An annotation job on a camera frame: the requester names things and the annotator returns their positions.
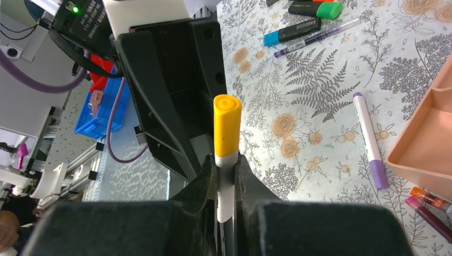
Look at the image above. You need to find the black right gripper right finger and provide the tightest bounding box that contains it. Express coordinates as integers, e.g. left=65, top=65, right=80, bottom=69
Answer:
left=235, top=155, right=413, bottom=255

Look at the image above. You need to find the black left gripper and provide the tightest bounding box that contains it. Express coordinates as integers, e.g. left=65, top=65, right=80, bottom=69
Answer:
left=115, top=19, right=227, bottom=181

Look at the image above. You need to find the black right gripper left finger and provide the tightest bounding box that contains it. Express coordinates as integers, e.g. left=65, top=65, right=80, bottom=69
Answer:
left=21, top=155, right=217, bottom=255

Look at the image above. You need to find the white marker yellow cap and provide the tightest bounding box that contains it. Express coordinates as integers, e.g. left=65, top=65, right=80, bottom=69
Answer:
left=213, top=94, right=242, bottom=223

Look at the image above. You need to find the white marker purple cap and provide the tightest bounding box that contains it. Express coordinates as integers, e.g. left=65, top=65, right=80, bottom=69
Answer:
left=352, top=92, right=390, bottom=190

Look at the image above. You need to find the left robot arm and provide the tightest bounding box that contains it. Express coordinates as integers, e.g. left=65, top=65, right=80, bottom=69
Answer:
left=47, top=1, right=227, bottom=181

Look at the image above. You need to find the blue plastic storage bin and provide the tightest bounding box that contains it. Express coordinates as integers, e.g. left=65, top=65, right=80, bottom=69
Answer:
left=74, top=78, right=131, bottom=140

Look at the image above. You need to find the red plastic bin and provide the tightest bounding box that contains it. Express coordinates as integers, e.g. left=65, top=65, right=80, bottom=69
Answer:
left=88, top=53, right=116, bottom=93

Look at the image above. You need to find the blue cap black highlighter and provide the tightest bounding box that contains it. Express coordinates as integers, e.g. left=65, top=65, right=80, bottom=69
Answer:
left=263, top=18, right=321, bottom=46

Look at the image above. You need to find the floral tablecloth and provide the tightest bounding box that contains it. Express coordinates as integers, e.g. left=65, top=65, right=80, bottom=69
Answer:
left=217, top=1, right=451, bottom=255

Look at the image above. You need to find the orange cap black highlighter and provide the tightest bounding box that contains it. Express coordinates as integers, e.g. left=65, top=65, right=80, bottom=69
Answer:
left=300, top=0, right=335, bottom=2

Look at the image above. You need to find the orange gel pen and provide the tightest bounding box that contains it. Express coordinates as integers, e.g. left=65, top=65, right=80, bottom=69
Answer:
left=410, top=187, right=451, bottom=214

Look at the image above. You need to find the magenta gel pen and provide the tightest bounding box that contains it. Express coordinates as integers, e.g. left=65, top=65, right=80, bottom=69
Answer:
left=405, top=196, right=451, bottom=243

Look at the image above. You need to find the green cap black highlighter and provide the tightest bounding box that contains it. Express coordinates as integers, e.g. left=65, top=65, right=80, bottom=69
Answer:
left=288, top=1, right=344, bottom=19

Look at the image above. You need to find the peach plastic file organizer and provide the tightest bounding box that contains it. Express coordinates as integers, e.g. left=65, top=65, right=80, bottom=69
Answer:
left=386, top=58, right=451, bottom=199

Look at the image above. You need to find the purple clear gel pen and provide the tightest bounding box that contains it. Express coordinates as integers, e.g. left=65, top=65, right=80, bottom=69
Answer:
left=274, top=18, right=361, bottom=58

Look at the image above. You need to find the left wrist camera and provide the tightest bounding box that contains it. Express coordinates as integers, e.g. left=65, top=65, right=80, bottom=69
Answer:
left=103, top=0, right=190, bottom=39

